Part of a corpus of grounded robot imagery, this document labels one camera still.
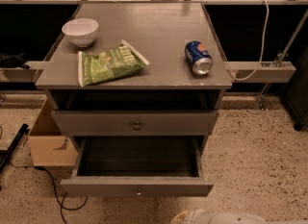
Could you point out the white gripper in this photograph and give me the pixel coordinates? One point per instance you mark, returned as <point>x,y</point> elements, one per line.
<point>200,218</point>

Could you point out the grey drawer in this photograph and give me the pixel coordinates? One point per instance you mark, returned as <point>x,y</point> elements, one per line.
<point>138,166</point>
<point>142,123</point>

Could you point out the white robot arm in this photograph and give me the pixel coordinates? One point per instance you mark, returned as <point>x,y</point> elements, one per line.
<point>244,218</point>

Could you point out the grey top drawer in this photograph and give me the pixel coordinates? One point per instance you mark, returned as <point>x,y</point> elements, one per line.
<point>142,123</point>

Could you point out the grey drawer cabinet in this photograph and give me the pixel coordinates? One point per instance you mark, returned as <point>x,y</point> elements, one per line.
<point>160,32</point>

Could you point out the cardboard box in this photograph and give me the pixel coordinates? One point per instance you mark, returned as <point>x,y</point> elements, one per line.
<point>49,147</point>

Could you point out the blue soda can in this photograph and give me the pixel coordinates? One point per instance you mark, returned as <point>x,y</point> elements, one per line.
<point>198,58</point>

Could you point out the green chip bag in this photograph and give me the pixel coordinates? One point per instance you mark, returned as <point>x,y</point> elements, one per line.
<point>109,65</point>

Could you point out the black bar on floor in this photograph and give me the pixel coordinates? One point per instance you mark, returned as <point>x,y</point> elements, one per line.
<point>5,154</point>

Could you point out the white ceramic bowl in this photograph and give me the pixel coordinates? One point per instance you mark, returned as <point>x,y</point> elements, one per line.
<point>81,32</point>

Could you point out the black object on rail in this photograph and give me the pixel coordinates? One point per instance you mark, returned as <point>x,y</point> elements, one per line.
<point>12,61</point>

